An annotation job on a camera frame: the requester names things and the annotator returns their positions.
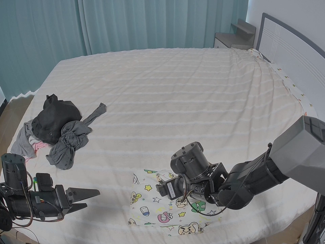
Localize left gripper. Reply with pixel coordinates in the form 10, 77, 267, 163
10, 185, 100, 220

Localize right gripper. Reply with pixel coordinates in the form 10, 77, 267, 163
161, 175, 194, 202

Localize white printed pyjama top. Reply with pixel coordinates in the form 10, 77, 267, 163
128, 169, 222, 236

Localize pile of clothes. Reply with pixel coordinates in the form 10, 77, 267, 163
10, 94, 107, 170

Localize bed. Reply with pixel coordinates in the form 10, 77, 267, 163
5, 12, 325, 238

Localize white printed pillow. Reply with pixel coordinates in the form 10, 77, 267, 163
247, 48, 316, 116

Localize grey bedside table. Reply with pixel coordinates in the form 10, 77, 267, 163
214, 18, 256, 51

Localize blue-green curtain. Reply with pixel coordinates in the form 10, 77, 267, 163
76, 0, 250, 56
0, 0, 88, 104

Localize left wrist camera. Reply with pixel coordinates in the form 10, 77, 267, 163
33, 172, 54, 192

